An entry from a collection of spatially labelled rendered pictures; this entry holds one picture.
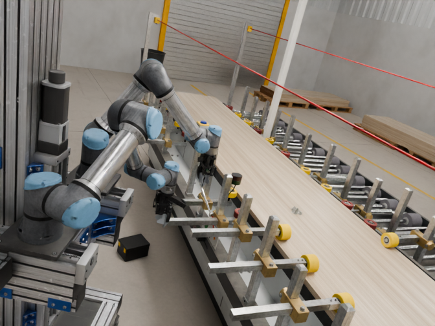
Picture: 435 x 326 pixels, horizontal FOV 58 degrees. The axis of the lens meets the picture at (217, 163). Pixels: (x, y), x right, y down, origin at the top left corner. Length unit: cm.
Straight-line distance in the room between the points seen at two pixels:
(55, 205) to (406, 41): 967
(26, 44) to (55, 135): 35
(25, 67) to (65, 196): 46
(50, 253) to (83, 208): 22
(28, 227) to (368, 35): 1040
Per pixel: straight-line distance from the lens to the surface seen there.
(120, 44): 952
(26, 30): 148
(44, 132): 163
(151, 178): 178
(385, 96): 1051
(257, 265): 170
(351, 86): 1127
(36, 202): 142
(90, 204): 134
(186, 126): 186
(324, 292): 181
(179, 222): 205
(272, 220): 164
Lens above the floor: 192
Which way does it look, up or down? 22 degrees down
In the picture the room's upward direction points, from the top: 13 degrees clockwise
